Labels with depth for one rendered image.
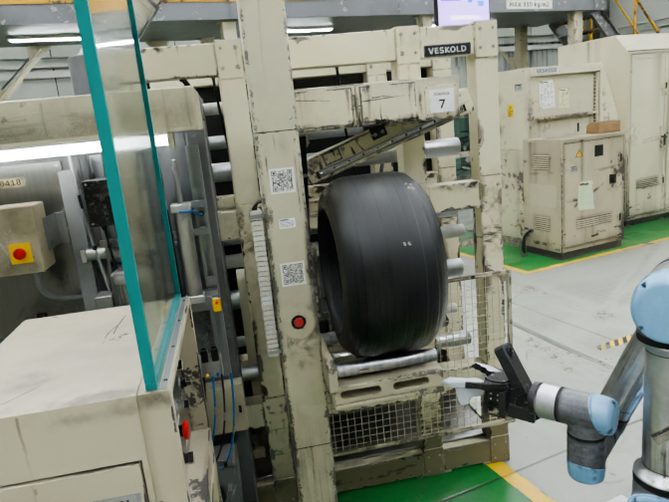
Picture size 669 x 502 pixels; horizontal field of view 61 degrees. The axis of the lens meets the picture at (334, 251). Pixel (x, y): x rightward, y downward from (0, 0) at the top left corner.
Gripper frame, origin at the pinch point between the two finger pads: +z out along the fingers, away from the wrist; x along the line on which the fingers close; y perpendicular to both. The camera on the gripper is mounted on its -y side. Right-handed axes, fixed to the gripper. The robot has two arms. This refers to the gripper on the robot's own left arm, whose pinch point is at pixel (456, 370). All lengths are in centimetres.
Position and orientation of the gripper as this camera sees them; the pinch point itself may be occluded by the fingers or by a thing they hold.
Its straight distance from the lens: 143.0
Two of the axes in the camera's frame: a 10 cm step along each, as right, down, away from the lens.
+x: 6.5, -1.0, 7.5
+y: 0.1, 9.9, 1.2
